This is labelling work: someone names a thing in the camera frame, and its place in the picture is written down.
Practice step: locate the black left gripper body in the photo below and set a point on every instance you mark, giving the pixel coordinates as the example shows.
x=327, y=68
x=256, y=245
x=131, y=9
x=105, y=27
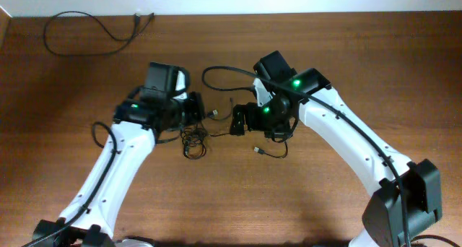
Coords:
x=191, y=112

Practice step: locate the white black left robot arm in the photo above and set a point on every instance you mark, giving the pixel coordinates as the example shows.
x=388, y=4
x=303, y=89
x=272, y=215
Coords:
x=162, y=103

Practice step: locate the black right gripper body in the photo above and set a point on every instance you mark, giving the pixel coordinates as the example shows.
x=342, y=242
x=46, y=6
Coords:
x=267, y=118

